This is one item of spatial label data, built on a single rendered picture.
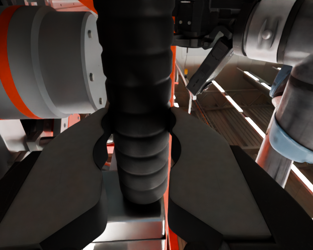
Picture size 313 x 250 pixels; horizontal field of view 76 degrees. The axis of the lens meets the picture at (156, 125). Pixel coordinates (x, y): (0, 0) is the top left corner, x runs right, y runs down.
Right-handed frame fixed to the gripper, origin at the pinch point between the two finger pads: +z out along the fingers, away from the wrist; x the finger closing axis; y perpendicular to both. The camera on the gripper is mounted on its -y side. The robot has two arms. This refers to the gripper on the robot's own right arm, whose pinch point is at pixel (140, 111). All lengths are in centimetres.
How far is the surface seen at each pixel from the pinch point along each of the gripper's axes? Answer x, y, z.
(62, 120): -20.5, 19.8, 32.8
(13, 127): -21.0, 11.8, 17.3
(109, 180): -2.9, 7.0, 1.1
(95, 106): -6.1, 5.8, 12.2
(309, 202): 634, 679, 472
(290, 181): 625, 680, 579
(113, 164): -4.1, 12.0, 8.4
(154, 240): 0.7, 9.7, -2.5
